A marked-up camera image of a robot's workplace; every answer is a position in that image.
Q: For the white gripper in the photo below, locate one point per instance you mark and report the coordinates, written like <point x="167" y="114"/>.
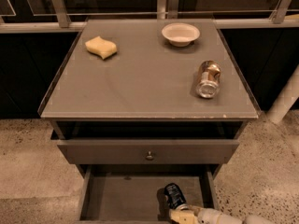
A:
<point x="207" y="216"/>

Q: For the blue pepsi can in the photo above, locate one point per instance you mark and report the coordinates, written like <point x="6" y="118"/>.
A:
<point x="174" y="197"/>

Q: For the round metal drawer knob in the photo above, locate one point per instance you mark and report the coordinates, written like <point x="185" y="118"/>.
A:
<point x="149" y="156"/>

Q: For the grey top drawer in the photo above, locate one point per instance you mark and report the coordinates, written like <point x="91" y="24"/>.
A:
<point x="134" y="150"/>

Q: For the open grey middle drawer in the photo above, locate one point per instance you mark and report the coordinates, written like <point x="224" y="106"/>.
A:
<point x="134" y="194"/>

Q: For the grey drawer cabinet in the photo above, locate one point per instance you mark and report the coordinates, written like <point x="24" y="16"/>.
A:
<point x="147" y="88"/>

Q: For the gold silver can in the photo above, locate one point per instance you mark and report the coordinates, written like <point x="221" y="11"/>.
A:
<point x="208" y="79"/>

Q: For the white bowl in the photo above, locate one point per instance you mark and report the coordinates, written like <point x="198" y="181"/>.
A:
<point x="180" y="34"/>

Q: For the yellow sponge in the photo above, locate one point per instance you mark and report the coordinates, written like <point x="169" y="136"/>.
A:
<point x="101" y="47"/>

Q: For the metal glass railing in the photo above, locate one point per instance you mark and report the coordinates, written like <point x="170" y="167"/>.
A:
<point x="44" y="16"/>

